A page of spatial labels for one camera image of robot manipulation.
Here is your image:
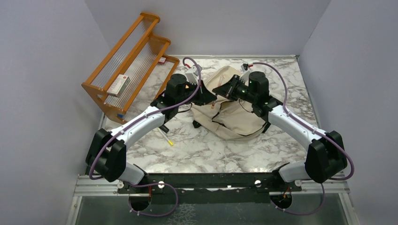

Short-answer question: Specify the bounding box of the white yellow marker pen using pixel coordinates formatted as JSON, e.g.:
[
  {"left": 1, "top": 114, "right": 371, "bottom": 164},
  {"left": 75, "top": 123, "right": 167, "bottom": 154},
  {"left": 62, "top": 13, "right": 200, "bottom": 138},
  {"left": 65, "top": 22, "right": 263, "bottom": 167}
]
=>
[{"left": 158, "top": 128, "right": 174, "bottom": 146}]

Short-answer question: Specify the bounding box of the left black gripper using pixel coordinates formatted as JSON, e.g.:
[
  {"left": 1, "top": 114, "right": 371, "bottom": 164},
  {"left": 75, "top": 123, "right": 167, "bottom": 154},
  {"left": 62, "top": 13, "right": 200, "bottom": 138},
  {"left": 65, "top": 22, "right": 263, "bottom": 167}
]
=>
[{"left": 176, "top": 80, "right": 217, "bottom": 106}]

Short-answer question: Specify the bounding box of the small red white card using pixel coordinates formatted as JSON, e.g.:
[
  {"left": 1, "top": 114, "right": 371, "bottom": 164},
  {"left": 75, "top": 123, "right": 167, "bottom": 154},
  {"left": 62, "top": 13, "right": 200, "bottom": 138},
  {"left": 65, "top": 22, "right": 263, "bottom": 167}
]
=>
[{"left": 158, "top": 57, "right": 166, "bottom": 64}]

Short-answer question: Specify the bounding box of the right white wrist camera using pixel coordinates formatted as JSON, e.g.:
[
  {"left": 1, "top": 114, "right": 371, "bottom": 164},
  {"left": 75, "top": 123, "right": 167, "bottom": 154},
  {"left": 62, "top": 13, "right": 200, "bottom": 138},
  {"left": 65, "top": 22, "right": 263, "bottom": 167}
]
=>
[{"left": 240, "top": 63, "right": 253, "bottom": 83}]

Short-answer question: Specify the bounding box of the red clear pen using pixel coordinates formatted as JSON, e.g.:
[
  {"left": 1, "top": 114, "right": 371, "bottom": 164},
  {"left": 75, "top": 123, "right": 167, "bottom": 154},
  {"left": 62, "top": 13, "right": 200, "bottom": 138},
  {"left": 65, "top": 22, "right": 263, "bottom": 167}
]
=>
[{"left": 211, "top": 74, "right": 225, "bottom": 110}]

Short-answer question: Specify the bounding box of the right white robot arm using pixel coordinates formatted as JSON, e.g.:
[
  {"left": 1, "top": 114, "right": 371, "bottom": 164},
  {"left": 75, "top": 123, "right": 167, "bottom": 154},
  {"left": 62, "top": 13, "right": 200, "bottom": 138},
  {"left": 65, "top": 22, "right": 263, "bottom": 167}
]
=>
[{"left": 213, "top": 72, "right": 347, "bottom": 191}]

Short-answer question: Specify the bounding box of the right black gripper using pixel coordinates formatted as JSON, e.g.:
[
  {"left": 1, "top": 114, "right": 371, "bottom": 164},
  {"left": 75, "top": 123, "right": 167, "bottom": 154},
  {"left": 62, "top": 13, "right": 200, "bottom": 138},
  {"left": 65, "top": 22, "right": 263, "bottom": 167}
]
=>
[{"left": 214, "top": 74, "right": 257, "bottom": 104}]

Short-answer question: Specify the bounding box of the orange wooden shelf rack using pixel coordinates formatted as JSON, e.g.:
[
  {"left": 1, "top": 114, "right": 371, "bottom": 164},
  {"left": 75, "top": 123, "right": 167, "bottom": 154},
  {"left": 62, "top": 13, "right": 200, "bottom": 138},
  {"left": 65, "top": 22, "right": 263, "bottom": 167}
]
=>
[{"left": 82, "top": 12, "right": 180, "bottom": 124}]

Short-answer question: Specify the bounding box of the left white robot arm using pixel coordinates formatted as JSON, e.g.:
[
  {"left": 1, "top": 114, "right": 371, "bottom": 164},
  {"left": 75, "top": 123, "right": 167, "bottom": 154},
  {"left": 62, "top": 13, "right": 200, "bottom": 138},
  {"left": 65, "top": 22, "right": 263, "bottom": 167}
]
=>
[{"left": 85, "top": 74, "right": 217, "bottom": 193}]

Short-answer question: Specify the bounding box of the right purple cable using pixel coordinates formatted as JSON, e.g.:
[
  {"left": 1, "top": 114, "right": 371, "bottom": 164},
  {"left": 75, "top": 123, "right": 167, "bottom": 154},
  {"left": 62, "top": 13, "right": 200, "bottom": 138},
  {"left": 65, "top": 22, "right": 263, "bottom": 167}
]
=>
[{"left": 242, "top": 61, "right": 355, "bottom": 217}]

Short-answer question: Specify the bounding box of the black metal base frame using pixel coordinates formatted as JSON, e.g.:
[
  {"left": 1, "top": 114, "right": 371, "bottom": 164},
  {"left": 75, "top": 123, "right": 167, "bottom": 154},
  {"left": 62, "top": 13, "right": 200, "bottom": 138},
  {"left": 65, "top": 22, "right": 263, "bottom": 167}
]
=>
[{"left": 73, "top": 165, "right": 351, "bottom": 206}]

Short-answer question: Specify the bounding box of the white red small box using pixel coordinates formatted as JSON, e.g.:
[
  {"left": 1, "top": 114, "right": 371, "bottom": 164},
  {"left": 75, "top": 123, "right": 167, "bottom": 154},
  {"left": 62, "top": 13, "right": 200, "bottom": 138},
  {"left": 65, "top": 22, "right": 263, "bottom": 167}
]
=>
[{"left": 107, "top": 74, "right": 130, "bottom": 97}]

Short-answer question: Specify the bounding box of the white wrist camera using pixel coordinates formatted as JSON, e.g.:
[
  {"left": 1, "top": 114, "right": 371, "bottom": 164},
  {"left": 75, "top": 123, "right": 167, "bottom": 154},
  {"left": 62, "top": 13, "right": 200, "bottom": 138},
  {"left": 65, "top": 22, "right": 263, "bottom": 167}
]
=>
[
  {"left": 185, "top": 65, "right": 202, "bottom": 85},
  {"left": 240, "top": 63, "right": 253, "bottom": 83}
]

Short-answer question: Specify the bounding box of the green black highlighter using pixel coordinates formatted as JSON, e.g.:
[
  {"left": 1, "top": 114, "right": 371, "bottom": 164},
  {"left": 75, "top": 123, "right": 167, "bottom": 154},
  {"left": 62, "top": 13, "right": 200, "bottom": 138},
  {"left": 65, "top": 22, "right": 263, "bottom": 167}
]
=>
[{"left": 159, "top": 125, "right": 169, "bottom": 133}]

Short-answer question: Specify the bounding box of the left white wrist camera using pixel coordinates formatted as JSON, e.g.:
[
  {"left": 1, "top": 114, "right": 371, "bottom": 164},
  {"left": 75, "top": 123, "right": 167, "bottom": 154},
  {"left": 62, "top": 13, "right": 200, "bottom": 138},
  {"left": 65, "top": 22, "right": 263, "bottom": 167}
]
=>
[{"left": 185, "top": 65, "right": 202, "bottom": 85}]

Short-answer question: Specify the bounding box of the beige canvas backpack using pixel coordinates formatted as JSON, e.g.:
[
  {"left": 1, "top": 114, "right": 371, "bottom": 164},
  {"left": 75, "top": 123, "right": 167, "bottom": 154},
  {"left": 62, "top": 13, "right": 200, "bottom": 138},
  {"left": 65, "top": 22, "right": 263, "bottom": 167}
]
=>
[{"left": 191, "top": 66, "right": 271, "bottom": 141}]

